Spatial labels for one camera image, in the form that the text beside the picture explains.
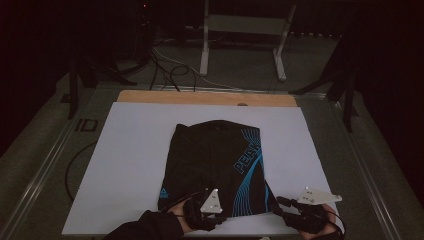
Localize dark equipment rack red light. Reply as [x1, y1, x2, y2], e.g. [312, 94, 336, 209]
[133, 0, 158, 64]

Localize person's left hand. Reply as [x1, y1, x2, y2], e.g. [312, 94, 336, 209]
[169, 199, 196, 234]

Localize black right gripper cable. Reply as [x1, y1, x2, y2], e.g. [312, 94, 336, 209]
[328, 209, 348, 240]

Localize wooden table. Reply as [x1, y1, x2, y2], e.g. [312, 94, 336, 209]
[116, 89, 298, 108]

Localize black stand with angled legs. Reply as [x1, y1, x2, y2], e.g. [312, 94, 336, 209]
[68, 59, 138, 120]
[289, 66, 359, 134]

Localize black floor cable bundle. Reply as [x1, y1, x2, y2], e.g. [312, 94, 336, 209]
[148, 49, 198, 93]

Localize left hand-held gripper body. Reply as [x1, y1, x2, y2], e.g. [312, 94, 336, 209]
[183, 188, 228, 232]

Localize white floor cable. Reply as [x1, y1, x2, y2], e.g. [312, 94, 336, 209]
[152, 46, 242, 91]

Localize white metal stand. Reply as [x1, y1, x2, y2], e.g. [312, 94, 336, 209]
[199, 0, 298, 83]

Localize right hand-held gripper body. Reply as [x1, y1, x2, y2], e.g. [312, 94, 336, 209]
[283, 186, 343, 234]

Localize black looped floor cable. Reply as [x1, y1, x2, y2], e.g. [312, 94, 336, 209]
[64, 141, 98, 203]

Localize black shorts with blue print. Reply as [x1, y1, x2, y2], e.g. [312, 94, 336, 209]
[157, 119, 279, 218]

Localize white table cover sheet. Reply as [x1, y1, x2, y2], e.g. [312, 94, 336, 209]
[61, 101, 346, 236]

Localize aluminium floor rail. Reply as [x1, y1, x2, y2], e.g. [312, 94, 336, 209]
[0, 96, 98, 240]
[328, 99, 403, 240]

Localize person's right hand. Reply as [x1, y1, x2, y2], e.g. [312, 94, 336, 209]
[299, 203, 339, 240]

